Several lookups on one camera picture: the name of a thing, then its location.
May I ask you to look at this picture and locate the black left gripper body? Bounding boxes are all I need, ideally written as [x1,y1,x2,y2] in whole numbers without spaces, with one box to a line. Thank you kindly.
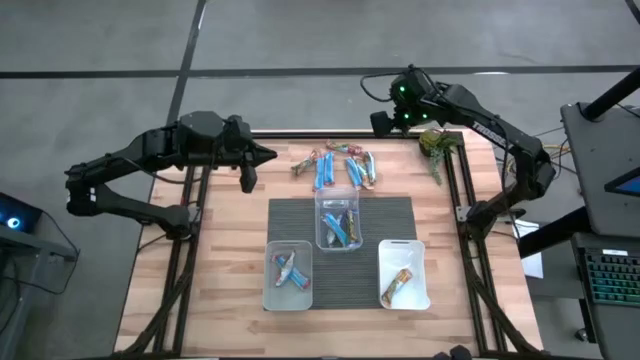
[223,114,254,166]

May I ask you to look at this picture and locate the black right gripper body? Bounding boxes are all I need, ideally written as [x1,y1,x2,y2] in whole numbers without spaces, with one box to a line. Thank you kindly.
[390,64,444,127]

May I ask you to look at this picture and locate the green and orange granola bar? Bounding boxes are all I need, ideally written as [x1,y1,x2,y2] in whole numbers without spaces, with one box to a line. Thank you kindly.
[353,155,375,191]
[291,148,323,177]

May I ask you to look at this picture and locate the potted succulent plant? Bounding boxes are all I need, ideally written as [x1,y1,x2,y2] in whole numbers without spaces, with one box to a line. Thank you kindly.
[418,128,464,186]

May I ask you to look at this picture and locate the dark woven placemat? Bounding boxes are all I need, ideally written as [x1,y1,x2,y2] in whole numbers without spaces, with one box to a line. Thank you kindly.
[267,196,418,311]

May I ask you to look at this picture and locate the clear plastic bin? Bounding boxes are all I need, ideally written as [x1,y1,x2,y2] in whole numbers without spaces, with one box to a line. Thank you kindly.
[313,187,364,254]

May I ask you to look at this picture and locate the white plastic bin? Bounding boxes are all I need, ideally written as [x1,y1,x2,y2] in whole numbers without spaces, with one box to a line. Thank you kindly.
[377,238,432,311]

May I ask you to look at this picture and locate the frosted translucent plastic bin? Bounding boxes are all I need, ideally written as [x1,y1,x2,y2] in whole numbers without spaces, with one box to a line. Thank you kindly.
[262,239,314,312]

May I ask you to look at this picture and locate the black diagonal strut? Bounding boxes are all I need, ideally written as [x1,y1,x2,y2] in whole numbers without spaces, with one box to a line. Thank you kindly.
[516,206,594,260]

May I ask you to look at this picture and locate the white paper sheet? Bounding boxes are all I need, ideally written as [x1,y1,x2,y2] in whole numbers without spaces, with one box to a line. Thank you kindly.
[510,218,545,280]

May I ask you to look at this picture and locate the grey workstation desk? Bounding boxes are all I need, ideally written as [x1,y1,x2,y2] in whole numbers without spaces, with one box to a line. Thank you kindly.
[559,102,640,236]

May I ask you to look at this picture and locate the black round pole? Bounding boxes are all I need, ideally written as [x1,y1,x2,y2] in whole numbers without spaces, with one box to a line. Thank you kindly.
[581,67,640,122]

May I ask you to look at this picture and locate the tablet with blue screen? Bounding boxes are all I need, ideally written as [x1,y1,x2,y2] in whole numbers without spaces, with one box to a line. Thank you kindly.
[603,167,640,197]

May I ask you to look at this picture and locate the computer with blue light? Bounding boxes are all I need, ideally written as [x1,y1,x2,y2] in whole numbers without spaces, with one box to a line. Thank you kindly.
[0,192,44,235]

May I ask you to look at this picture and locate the grey equipment cart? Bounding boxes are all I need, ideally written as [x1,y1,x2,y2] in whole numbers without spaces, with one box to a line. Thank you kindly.
[0,227,81,360]

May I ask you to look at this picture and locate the backlit computer keyboard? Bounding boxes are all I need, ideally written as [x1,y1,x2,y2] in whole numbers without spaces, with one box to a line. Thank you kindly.
[584,248,640,307]

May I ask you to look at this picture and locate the dark keyboard desk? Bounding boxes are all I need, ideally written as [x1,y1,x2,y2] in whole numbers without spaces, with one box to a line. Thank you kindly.
[571,232,640,360]

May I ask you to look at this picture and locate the black aluminium table frame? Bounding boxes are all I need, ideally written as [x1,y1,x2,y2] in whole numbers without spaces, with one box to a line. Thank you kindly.
[117,119,549,359]

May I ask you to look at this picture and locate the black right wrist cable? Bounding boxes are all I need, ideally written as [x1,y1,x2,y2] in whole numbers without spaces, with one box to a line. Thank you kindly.
[358,71,402,105]

